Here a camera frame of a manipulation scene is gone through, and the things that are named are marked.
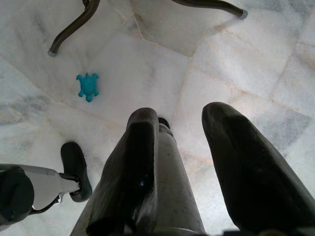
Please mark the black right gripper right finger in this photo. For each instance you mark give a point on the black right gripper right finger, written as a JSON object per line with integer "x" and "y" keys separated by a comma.
{"x": 246, "y": 172}

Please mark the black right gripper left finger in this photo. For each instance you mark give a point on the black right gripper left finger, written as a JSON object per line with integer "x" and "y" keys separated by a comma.
{"x": 137, "y": 152}

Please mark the black robot right foot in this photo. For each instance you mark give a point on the black robot right foot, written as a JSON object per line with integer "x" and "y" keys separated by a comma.
{"x": 163, "y": 121}

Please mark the black robot foot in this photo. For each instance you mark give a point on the black robot foot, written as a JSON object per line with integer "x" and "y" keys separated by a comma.
{"x": 163, "y": 121}
{"x": 73, "y": 159}

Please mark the grey robot right leg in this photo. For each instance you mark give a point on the grey robot right leg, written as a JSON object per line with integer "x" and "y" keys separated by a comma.
{"x": 172, "y": 177}

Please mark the black robot left foot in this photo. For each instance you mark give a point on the black robot left foot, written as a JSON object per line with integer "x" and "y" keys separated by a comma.
{"x": 73, "y": 159}

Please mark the blue toy turtle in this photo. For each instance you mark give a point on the blue toy turtle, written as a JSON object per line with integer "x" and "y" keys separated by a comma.
{"x": 87, "y": 84}

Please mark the silver robot left leg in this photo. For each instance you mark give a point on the silver robot left leg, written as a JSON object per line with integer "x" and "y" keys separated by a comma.
{"x": 41, "y": 184}

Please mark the dark curved chair leg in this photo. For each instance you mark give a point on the dark curved chair leg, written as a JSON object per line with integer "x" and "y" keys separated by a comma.
{"x": 221, "y": 6}
{"x": 73, "y": 24}

